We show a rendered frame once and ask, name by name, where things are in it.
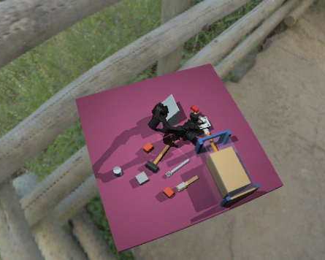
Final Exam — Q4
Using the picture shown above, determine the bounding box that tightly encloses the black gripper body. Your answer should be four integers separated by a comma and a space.
184, 112, 199, 130

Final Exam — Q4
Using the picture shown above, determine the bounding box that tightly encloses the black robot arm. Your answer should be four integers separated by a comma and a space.
148, 102, 201, 142

